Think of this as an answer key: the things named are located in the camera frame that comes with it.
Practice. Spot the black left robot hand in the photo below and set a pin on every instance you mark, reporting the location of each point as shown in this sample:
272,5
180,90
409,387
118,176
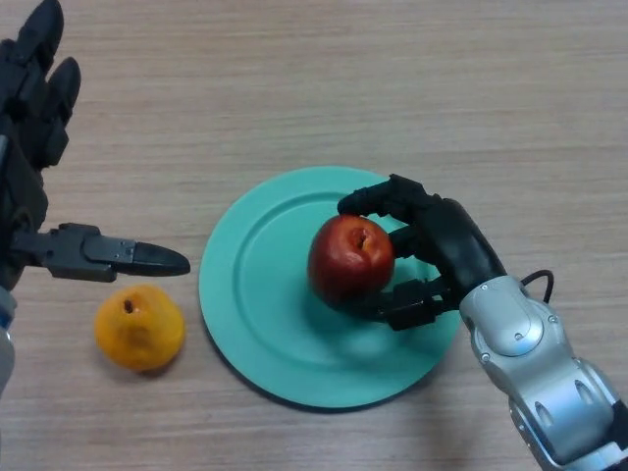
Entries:
24,147

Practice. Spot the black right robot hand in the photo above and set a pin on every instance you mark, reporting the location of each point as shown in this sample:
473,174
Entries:
451,235

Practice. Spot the red apple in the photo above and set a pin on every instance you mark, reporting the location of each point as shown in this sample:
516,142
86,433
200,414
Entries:
350,265

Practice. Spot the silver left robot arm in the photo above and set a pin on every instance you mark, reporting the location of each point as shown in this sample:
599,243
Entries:
5,343

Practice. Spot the green round plate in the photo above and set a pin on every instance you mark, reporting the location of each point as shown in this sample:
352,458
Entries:
265,319

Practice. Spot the orange pear-shaped fruit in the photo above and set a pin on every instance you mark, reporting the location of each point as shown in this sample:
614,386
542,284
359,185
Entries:
140,333

